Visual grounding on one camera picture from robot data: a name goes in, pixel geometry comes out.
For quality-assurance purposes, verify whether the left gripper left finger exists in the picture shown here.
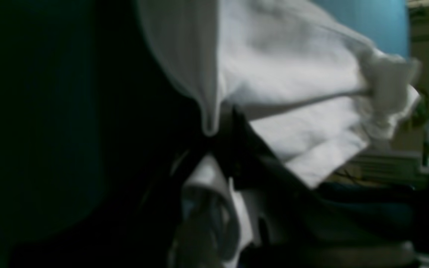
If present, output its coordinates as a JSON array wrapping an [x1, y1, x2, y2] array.
[[10, 135, 219, 268]]

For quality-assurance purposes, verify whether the white T-shirt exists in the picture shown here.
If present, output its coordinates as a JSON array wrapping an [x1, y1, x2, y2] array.
[[133, 0, 420, 188]]

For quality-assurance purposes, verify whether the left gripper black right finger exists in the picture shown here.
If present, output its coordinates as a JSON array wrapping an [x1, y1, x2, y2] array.
[[229, 107, 416, 268]]

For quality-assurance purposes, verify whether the teal table cloth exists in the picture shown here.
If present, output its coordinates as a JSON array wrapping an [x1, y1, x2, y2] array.
[[315, 0, 410, 58]]

